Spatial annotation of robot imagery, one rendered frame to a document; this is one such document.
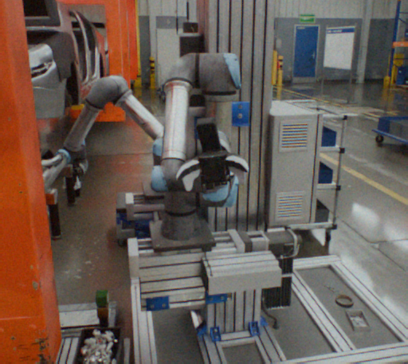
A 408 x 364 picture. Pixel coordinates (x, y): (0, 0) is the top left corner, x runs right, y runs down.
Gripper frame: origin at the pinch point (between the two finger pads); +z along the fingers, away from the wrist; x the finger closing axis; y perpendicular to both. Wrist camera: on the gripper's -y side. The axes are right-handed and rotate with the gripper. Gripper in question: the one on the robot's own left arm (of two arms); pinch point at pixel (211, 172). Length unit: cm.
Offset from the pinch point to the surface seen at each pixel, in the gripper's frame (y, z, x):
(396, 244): 142, -207, -119
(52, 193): 20, -59, 65
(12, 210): 9, -15, 55
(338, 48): 35, -1027, -297
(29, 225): 14, -16, 52
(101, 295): 52, -38, 46
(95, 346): 61, -23, 46
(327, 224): 120, -209, -69
